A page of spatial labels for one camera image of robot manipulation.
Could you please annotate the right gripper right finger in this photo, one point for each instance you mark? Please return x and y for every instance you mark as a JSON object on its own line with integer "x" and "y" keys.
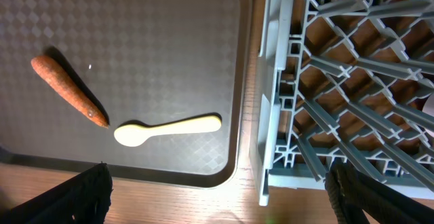
{"x": 354, "y": 195}

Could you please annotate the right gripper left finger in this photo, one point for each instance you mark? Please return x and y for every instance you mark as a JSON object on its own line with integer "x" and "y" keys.
{"x": 85, "y": 198}

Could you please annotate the grey dishwasher rack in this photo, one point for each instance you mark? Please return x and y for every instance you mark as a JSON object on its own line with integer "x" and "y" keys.
{"x": 348, "y": 80}

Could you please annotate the brown serving tray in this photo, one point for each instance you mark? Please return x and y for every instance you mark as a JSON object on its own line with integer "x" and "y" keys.
{"x": 145, "y": 62}

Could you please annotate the cream plastic spoon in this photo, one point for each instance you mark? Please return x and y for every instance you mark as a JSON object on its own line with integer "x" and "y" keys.
{"x": 133, "y": 135}

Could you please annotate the orange carrot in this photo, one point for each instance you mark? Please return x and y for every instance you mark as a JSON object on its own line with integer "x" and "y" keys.
{"x": 59, "y": 80}

